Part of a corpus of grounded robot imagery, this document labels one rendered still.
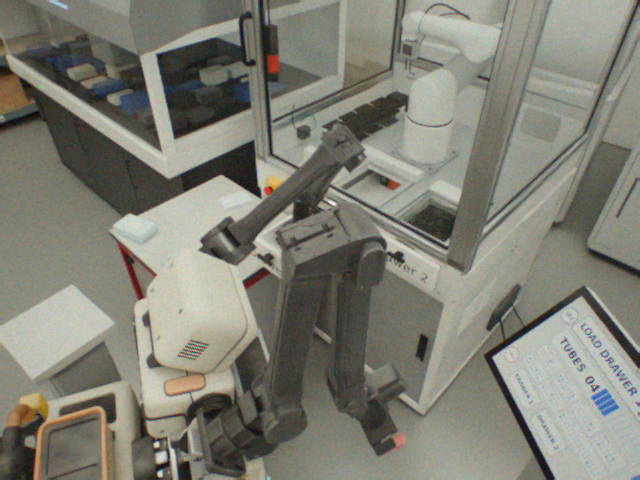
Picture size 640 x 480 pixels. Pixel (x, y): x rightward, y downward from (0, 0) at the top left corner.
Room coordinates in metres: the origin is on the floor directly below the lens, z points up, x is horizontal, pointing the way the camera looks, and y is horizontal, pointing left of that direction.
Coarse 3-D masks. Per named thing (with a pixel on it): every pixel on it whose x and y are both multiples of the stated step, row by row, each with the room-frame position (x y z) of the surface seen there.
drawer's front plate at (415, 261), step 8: (392, 240) 1.26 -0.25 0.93; (392, 248) 1.24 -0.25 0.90; (400, 248) 1.22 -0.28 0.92; (408, 248) 1.22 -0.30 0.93; (408, 256) 1.20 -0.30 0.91; (416, 256) 1.18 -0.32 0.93; (392, 264) 1.24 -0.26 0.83; (400, 264) 1.21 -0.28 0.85; (408, 264) 1.19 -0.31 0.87; (416, 264) 1.17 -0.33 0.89; (424, 264) 1.15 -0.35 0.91; (432, 264) 1.14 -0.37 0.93; (416, 272) 1.17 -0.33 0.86; (424, 272) 1.15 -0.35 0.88; (432, 272) 1.13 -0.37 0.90; (416, 280) 1.16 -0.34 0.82; (424, 280) 1.14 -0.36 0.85; (432, 280) 1.13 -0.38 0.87; (432, 288) 1.12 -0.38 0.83
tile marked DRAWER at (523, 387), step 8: (520, 368) 0.68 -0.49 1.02; (512, 376) 0.67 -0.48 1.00; (520, 376) 0.66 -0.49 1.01; (528, 376) 0.65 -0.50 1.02; (512, 384) 0.65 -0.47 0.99; (520, 384) 0.64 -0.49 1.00; (528, 384) 0.64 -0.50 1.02; (520, 392) 0.63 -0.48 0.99; (528, 392) 0.62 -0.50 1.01; (536, 392) 0.61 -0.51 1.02; (520, 400) 0.61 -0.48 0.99; (528, 400) 0.60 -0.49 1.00; (536, 400) 0.59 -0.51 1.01; (528, 408) 0.59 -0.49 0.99
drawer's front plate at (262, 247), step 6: (258, 240) 1.25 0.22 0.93; (258, 246) 1.24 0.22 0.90; (264, 246) 1.22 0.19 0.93; (270, 246) 1.22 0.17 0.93; (252, 252) 1.27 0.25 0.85; (258, 252) 1.25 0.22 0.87; (264, 252) 1.22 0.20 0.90; (270, 252) 1.20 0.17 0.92; (276, 252) 1.19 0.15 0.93; (276, 258) 1.18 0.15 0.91; (264, 264) 1.23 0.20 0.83; (276, 264) 1.18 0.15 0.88; (270, 270) 1.20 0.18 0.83
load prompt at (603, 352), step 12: (576, 324) 0.71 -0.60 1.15; (588, 324) 0.70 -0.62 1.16; (588, 336) 0.67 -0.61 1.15; (600, 336) 0.66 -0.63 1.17; (588, 348) 0.65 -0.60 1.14; (600, 348) 0.64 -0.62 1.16; (612, 348) 0.63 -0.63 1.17; (600, 360) 0.61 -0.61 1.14; (612, 360) 0.60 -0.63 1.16; (624, 360) 0.59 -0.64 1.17; (612, 372) 0.58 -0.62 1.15; (624, 372) 0.57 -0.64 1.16; (612, 384) 0.56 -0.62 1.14; (624, 384) 0.55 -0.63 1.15; (636, 384) 0.54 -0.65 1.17; (624, 396) 0.53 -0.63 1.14; (636, 396) 0.52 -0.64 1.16; (636, 408) 0.50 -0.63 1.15
